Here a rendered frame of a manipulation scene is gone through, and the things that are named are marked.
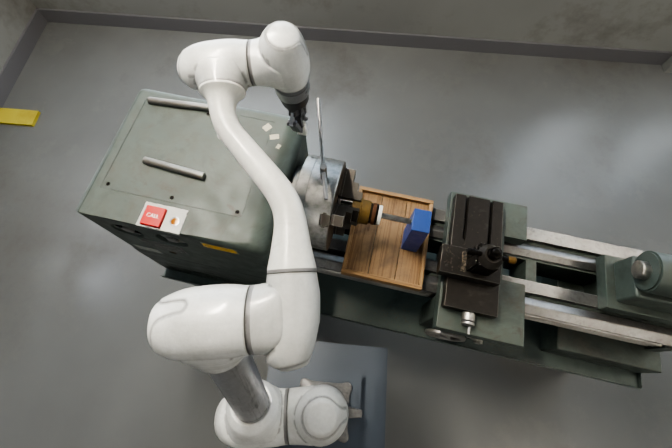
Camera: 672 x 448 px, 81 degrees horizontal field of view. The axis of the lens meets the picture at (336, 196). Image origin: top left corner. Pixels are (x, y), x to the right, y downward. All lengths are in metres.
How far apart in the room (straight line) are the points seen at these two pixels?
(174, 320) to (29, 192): 2.53
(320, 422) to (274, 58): 0.97
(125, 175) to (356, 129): 1.80
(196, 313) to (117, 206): 0.63
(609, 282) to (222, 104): 1.45
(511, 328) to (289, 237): 0.98
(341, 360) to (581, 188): 2.07
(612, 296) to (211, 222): 1.40
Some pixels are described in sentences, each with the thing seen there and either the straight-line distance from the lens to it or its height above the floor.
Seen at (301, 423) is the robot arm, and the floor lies 1.07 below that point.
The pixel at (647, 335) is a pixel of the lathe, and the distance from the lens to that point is 1.85.
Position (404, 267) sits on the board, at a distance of 1.51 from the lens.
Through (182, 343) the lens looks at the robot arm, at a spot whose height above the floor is 1.59.
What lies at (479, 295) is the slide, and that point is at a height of 0.97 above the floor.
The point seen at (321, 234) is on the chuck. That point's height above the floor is 1.16.
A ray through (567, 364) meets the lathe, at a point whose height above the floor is 0.54.
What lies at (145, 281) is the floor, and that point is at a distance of 2.63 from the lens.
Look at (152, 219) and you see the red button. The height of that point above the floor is 1.27.
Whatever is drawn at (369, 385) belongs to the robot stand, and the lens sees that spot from 1.59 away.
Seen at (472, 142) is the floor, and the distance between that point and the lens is 2.91.
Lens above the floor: 2.33
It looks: 66 degrees down
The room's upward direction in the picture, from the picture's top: 1 degrees clockwise
